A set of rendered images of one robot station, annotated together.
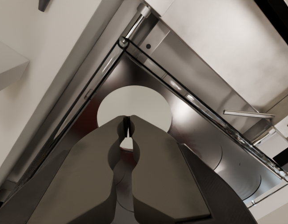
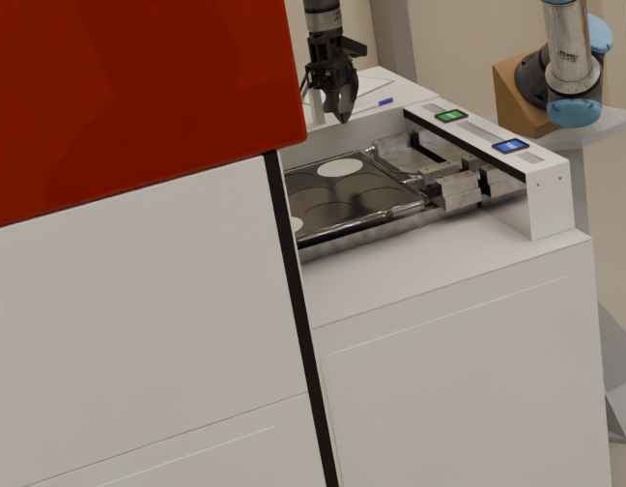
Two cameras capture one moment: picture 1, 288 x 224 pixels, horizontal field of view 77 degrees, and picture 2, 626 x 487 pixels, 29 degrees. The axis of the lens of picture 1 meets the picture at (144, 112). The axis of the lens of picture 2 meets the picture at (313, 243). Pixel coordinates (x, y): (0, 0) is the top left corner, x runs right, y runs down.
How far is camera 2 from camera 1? 266 cm
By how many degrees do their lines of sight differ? 92
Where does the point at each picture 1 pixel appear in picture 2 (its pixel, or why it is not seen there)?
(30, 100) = (314, 128)
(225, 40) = (407, 161)
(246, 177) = (392, 193)
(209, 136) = (377, 175)
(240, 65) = (412, 167)
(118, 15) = not seen: hidden behind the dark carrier
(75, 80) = not seen: hidden behind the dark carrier
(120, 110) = (336, 164)
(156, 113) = (354, 166)
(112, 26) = not seen: hidden behind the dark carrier
